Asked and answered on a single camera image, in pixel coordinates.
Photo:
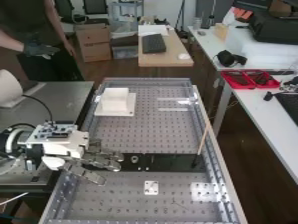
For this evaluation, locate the wooden desk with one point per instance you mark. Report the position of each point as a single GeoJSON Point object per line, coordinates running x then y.
{"type": "Point", "coordinates": [170, 56]}

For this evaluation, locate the small white box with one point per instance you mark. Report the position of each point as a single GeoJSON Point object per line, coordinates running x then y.
{"type": "Point", "coordinates": [114, 100]}

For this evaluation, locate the black headphones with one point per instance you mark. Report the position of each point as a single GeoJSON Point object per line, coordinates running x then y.
{"type": "Point", "coordinates": [227, 58]}

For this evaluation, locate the white desk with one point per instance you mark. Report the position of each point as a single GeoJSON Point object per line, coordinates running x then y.
{"type": "Point", "coordinates": [270, 123]}
{"type": "Point", "coordinates": [261, 55]}

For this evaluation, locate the small wooden box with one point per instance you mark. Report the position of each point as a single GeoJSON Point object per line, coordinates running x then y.
{"type": "Point", "coordinates": [221, 31]}

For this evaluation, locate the red tray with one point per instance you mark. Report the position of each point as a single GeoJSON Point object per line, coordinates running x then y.
{"type": "Point", "coordinates": [263, 78]}
{"type": "Point", "coordinates": [238, 79]}

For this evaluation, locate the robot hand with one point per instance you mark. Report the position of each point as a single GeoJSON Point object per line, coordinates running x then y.
{"type": "Point", "coordinates": [60, 141]}

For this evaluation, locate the black case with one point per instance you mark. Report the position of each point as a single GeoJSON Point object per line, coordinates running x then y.
{"type": "Point", "coordinates": [274, 26]}

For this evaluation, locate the white mouse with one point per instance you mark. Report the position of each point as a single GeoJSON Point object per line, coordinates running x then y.
{"type": "Point", "coordinates": [184, 56]}

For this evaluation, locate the black plate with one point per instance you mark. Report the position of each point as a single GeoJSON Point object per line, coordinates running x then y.
{"type": "Point", "coordinates": [170, 162]}

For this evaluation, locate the clear box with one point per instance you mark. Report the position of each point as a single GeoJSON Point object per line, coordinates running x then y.
{"type": "Point", "coordinates": [221, 173]}

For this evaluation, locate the cardboard box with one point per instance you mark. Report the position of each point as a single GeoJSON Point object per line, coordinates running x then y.
{"type": "Point", "coordinates": [93, 41]}

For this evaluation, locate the small white square plate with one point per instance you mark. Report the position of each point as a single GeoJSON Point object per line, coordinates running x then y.
{"type": "Point", "coordinates": [150, 187]}

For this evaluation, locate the person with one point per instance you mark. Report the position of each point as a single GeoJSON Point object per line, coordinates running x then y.
{"type": "Point", "coordinates": [33, 36]}

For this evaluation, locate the black keyboard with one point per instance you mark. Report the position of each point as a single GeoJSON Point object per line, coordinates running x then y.
{"type": "Point", "coordinates": [153, 43]}
{"type": "Point", "coordinates": [289, 106]}

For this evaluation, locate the grey plastic bin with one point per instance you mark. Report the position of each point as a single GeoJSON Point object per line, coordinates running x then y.
{"type": "Point", "coordinates": [124, 52]}

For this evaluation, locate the thin stick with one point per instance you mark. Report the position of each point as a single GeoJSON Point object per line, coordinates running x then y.
{"type": "Point", "coordinates": [204, 135]}

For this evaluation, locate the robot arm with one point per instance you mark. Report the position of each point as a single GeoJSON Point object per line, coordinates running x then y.
{"type": "Point", "coordinates": [11, 141]}

